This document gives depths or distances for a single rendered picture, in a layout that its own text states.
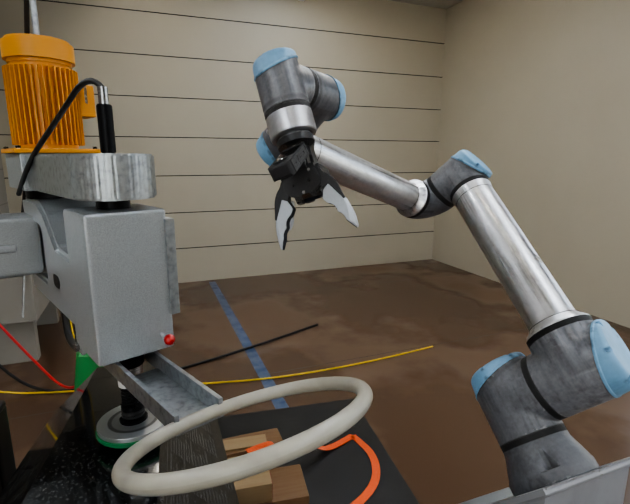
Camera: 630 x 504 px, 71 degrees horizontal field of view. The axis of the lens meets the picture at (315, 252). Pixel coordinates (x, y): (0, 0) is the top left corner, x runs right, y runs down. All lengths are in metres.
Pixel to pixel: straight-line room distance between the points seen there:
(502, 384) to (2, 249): 1.66
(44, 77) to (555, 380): 1.81
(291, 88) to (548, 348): 0.76
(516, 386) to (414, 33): 6.92
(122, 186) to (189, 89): 5.19
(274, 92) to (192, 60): 5.61
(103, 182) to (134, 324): 0.40
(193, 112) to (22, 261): 4.68
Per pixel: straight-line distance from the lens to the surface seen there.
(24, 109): 1.92
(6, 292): 4.34
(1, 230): 1.91
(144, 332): 1.37
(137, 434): 1.51
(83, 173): 1.27
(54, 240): 1.70
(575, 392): 1.10
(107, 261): 1.29
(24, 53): 1.93
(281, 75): 0.87
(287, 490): 2.52
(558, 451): 1.13
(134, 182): 1.26
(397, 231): 7.49
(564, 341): 1.09
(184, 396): 1.25
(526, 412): 1.14
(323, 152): 1.07
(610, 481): 1.21
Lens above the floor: 1.73
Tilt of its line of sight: 12 degrees down
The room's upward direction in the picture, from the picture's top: straight up
